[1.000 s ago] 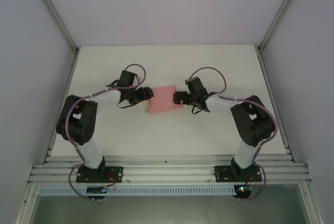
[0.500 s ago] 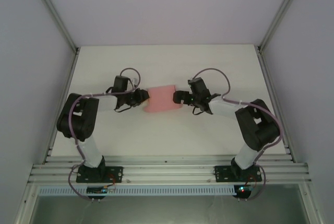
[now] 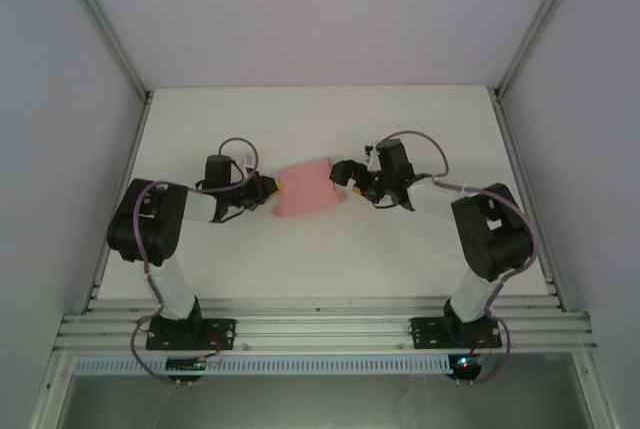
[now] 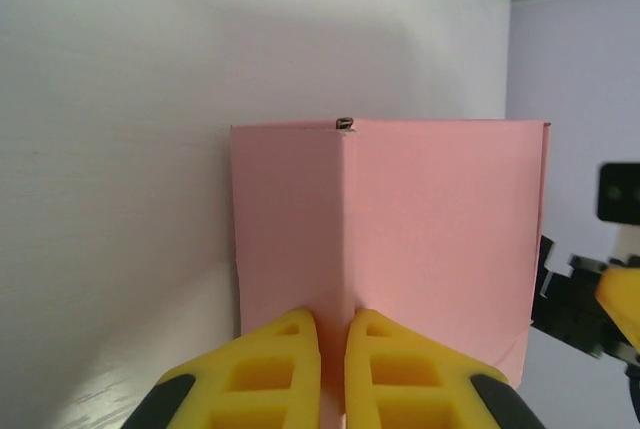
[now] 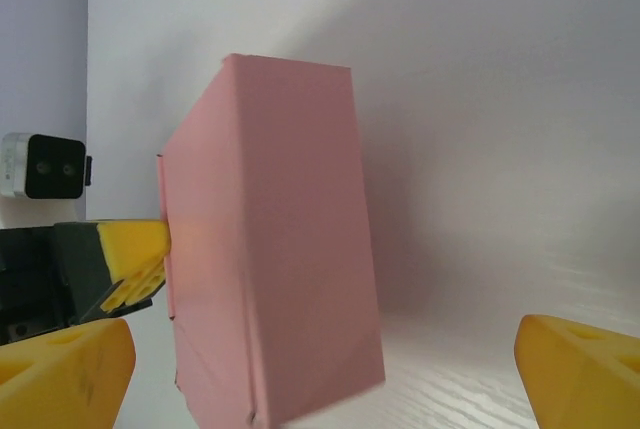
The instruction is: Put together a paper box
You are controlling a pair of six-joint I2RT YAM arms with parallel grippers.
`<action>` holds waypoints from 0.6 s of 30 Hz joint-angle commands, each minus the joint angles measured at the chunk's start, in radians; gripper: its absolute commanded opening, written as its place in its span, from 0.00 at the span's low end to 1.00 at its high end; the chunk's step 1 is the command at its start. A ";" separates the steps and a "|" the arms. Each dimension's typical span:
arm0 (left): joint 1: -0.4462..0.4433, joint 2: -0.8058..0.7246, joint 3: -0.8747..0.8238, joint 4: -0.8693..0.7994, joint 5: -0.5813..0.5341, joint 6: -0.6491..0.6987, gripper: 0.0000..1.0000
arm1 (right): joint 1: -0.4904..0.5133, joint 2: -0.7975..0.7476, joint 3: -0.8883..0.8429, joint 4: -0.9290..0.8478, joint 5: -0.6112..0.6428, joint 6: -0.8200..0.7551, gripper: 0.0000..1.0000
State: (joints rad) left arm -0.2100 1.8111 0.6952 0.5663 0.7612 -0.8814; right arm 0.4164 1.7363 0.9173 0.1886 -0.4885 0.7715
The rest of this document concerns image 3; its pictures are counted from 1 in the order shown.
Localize pink cloth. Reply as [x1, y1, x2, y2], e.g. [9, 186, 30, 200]
[271, 157, 350, 219]

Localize left circuit board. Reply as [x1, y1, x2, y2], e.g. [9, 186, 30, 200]
[165, 354, 224, 376]

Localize circuit board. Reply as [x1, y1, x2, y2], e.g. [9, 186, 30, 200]
[446, 352, 485, 379]
[165, 354, 224, 376]

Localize right circuit board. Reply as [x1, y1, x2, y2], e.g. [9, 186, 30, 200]
[446, 352, 485, 379]

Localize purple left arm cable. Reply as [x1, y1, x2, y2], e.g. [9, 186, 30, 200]
[130, 136, 262, 388]

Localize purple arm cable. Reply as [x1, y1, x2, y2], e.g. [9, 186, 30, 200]
[374, 129, 543, 386]
[130, 136, 262, 388]

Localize aluminium side rail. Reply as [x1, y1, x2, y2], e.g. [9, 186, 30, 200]
[79, 91, 153, 313]
[490, 89, 567, 311]

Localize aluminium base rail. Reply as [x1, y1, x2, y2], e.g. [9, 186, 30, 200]
[52, 293, 599, 356]

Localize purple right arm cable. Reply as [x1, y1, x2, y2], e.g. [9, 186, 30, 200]
[374, 129, 543, 386]

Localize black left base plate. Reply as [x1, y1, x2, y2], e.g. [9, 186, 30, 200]
[145, 317, 237, 352]

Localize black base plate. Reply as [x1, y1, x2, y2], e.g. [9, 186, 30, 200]
[410, 316, 502, 351]
[145, 317, 237, 352]

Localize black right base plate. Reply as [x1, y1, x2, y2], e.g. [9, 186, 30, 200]
[410, 316, 502, 351]

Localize slotted grey cable duct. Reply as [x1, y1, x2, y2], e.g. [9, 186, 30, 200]
[73, 354, 452, 376]

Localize aluminium frame post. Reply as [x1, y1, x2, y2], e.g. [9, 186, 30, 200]
[492, 0, 587, 100]
[52, 0, 154, 103]

